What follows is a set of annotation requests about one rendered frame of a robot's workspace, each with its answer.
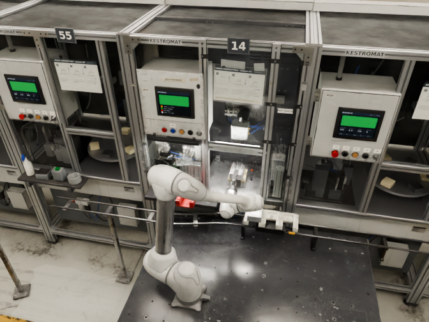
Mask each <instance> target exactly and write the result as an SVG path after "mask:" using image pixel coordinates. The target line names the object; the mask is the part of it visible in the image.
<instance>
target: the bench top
mask: <svg viewBox="0 0 429 322"><path fill-rule="evenodd" d="M202 222H226V223H233V224H242V220H238V219H233V218H223V217H216V216H211V215H197V223H202ZM318 236H323V237H328V238H336V239H341V240H348V241H354V242H362V243H368V242H367V239H366V238H361V237H356V236H347V235H342V234H334V233H326V232H321V231H318ZM172 247H173V248H174V249H175V251H176V256H177V260H178V261H180V262H183V261H189V262H192V263H193V264H195V265H196V266H197V268H198V269H199V271H200V274H201V279H202V285H205V286H206V287H207V289H206V291H205V293H204V294H205V295H209V296H210V301H202V304H201V311H200V312H195V311H194V310H189V309H182V308H179V307H175V308H173V307H172V306H171V303H172V302H173V300H174V297H175V295H176V293H175V292H174V290H173V289H172V288H170V287H169V286H168V285H166V284H164V283H162V282H160V281H159V280H157V279H156V278H154V277H153V276H151V275H150V274H149V273H148V272H147V271H146V269H145V268H144V265H143V266H142V268H141V270H140V273H139V276H138V277H137V279H136V281H135V283H134V285H133V288H132V290H131V292H130V295H129V297H128V299H127V301H126V303H125V305H124V307H123V310H122V312H121V314H120V316H119V319H118V321H117V322H381V319H380V312H379V304H378V300H377V294H376V289H375V283H374V278H373V272H372V264H371V260H370V253H369V249H368V246H367V245H360V244H356V243H347V242H343V241H334V240H327V239H322V238H318V240H317V242H316V245H315V251H314V250H312V237H309V236H300V235H296V234H287V233H285V234H284V235H279V234H271V233H262V232H258V231H255V229H254V228H249V227H246V231H245V237H244V240H241V227H240V226H232V225H227V224H202V225H198V227H194V226H193V225H173V235H172ZM367 293H369V294H370V295H367ZM296 295H298V298H297V297H296ZM332 302H335V304H333V303H332ZM129 312H130V315H128V313H129Z"/></svg>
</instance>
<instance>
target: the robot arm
mask: <svg viewBox="0 0 429 322"><path fill-rule="evenodd" d="M238 172H239V170H238V169H235V170H234V173H233V176H232V179H231V184H230V186H229V187H228V188H227V190H226V191H225V193H220V192H212V191H209V190H208V189H207V188H206V186H205V185H204V184H202V183H201V182H200V181H198V180H196V179H195V178H193V177H191V176H190V175H189V174H186V173H185V172H183V171H180V170H179V169H176V168H175V167H171V166H169V165H163V164H159V165H154V166H152V168H150V170H149V171H148V174H147V180H148V182H149V183H150V185H152V188H153V191H154V194H155V196H156V198H157V205H156V236H155V246H154V247H153V248H152V249H151V250H149V251H148V252H147V253H146V255H145V256H144V259H143V265H144V268H145V269H146V271H147V272H148V273H149V274H150V275H151V276H153V277H154V278H156V279H157V280H159V281H160V282H162V283H164V284H166V285H168V286H169V287H170V288H172V289H173V290H174V292H175V293H176V295H175V297H174V300H173V302H172V303H171V306H172V307H173V308H175V307H179V308H182V309H189V310H193V311H195V312H200V311H201V304H202V301H210V296H209V295H205V294H204V293H205V291H206V289H207V287H206V286H205V285H202V279H201V274H200V271H199V269H198V268H197V266H196V265H195V264H193V263H192V262H189V261H183V262H180V261H178V260H177V256H176V251H175V249H174V248H173V247H172V235H173V225H174V206H175V198H176V197H177V196H178V197H182V198H185V199H189V200H192V201H207V202H213V203H220V215H221V216H222V217H223V218H225V219H229V218H231V217H232V216H233V215H234V214H236V213H239V212H253V211H259V210H261V209H262V208H263V207H264V198H263V197H262V196H261V195H257V194H243V195H237V188H236V186H237V185H236V184H237V179H236V178H237V176H238Z"/></svg>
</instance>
